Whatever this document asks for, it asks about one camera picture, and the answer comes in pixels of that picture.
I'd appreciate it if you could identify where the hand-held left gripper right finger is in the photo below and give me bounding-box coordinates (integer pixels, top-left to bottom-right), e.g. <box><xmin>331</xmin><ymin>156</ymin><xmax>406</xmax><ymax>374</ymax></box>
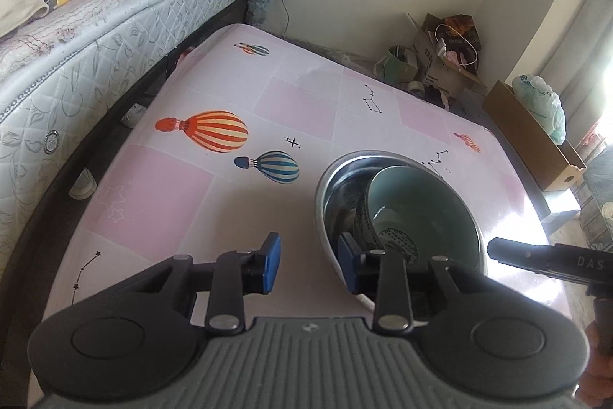
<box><xmin>338</xmin><ymin>233</ymin><xmax>492</xmax><ymax>337</ymax></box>

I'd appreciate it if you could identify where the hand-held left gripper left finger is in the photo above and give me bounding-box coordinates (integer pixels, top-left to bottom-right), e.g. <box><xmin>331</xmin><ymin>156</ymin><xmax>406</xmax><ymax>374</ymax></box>
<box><xmin>127</xmin><ymin>233</ymin><xmax>283</xmax><ymax>337</ymax></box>

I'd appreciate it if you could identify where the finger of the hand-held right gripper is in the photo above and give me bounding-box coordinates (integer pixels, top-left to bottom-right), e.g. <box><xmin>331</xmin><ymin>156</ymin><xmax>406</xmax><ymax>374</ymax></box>
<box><xmin>486</xmin><ymin>237</ymin><xmax>532</xmax><ymax>272</ymax></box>

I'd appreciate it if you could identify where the grey-green ceramic bowl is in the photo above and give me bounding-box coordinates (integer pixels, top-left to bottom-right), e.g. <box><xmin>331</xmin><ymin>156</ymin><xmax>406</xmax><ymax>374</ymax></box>
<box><xmin>353</xmin><ymin>166</ymin><xmax>481</xmax><ymax>268</ymax></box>

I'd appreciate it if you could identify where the person's right hand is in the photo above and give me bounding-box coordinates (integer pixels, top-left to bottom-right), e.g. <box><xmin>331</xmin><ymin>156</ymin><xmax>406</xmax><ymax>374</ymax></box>
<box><xmin>577</xmin><ymin>322</ymin><xmax>613</xmax><ymax>409</ymax></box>

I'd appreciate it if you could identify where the long open cardboard box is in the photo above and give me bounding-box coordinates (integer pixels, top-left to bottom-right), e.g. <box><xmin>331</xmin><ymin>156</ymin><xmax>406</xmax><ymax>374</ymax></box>
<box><xmin>481</xmin><ymin>80</ymin><xmax>589</xmax><ymax>192</ymax></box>

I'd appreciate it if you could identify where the green-white plastic bag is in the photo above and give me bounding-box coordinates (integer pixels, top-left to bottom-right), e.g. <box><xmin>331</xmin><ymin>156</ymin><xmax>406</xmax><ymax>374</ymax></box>
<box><xmin>512</xmin><ymin>74</ymin><xmax>567</xmax><ymax>146</ymax></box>

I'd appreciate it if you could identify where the light curtain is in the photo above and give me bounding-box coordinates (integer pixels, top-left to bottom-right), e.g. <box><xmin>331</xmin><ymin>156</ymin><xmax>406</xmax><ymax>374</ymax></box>
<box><xmin>558</xmin><ymin>0</ymin><xmax>613</xmax><ymax>141</ymax></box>

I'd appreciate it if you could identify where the printed cardboard box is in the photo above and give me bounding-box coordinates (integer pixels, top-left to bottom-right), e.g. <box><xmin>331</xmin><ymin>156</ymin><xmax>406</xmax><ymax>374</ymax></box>
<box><xmin>407</xmin><ymin>13</ymin><xmax>489</xmax><ymax>97</ymax></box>

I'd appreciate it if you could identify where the white sneaker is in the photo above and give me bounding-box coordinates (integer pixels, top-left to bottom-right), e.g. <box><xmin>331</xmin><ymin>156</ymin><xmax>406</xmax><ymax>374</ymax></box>
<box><xmin>68</xmin><ymin>167</ymin><xmax>100</xmax><ymax>201</ymax></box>
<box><xmin>121</xmin><ymin>102</ymin><xmax>150</xmax><ymax>128</ymax></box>

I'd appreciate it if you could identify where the green paper bag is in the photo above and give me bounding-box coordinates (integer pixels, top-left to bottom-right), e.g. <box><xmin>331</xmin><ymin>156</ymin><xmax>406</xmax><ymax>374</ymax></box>
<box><xmin>375</xmin><ymin>45</ymin><xmax>422</xmax><ymax>85</ymax></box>

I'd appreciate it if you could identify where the dark gift bag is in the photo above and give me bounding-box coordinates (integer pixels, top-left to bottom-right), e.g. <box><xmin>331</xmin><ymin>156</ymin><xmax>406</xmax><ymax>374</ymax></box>
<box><xmin>433</xmin><ymin>13</ymin><xmax>482</xmax><ymax>55</ymax></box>

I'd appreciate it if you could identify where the white quilted mattress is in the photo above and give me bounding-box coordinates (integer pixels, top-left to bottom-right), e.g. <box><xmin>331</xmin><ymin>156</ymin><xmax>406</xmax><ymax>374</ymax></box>
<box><xmin>0</xmin><ymin>0</ymin><xmax>254</xmax><ymax>242</ymax></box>

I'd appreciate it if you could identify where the black power cable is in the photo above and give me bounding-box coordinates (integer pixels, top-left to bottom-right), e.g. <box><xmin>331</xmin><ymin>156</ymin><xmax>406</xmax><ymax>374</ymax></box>
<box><xmin>282</xmin><ymin>0</ymin><xmax>294</xmax><ymax>42</ymax></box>

